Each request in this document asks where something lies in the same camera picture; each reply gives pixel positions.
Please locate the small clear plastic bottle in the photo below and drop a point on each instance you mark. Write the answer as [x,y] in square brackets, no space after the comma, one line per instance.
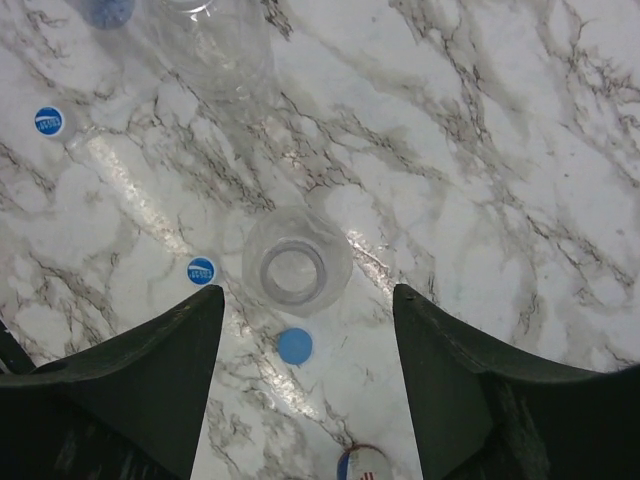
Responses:
[296,261]

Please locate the red bull can front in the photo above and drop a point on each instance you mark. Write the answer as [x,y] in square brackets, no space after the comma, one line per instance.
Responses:
[363,462]

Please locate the large clear plastic bottle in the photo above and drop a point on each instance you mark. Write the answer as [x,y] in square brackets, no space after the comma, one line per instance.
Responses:
[222,50]

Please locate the white cap blue label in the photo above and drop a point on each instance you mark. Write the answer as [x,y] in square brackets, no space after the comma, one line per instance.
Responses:
[201,271]

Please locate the blue tinted plastic bottle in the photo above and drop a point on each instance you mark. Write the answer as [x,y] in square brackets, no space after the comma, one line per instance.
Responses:
[107,14]

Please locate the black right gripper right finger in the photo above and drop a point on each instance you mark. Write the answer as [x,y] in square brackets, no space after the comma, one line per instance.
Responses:
[483,409]

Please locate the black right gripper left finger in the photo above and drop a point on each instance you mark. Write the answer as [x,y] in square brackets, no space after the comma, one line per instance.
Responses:
[130,407]

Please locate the plain blue bottle cap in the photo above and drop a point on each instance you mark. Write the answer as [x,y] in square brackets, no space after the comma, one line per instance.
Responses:
[295,346]

